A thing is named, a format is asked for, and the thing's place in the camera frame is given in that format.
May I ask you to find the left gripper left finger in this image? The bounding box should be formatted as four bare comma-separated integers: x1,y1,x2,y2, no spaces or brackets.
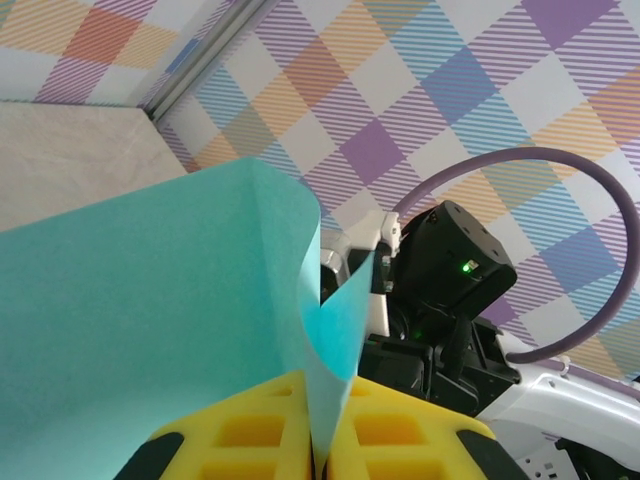
113,368,317,480

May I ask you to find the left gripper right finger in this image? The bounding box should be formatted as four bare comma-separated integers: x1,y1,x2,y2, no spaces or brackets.
323,375,532,480

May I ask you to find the teal paper sheet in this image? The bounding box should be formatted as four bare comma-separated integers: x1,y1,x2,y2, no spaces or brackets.
0,155,375,480

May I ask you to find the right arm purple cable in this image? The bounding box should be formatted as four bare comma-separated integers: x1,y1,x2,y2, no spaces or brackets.
397,146,640,369

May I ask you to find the aluminium corner post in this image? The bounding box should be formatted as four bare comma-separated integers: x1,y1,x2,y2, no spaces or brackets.
147,0,269,124

